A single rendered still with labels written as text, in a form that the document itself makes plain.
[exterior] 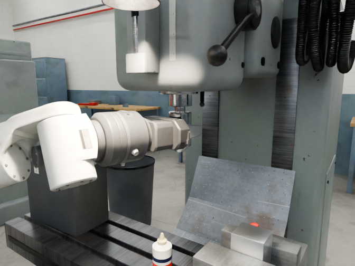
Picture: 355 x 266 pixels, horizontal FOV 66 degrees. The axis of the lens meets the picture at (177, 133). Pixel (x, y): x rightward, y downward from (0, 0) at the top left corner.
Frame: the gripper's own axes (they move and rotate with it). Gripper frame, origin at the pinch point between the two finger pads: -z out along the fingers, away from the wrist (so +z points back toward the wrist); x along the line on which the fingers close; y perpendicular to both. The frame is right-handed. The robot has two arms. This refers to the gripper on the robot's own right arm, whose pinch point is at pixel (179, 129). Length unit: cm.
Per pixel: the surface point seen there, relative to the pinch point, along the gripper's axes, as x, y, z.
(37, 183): 44, 20, 16
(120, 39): 4.5, -16.9, 10.6
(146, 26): -4.9, -17.6, 11.8
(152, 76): -2.5, -10.3, 8.7
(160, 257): -1.8, 24.9, 6.3
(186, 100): -2.3, -6.0, 0.6
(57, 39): 756, -132, -242
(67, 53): 719, -94, -252
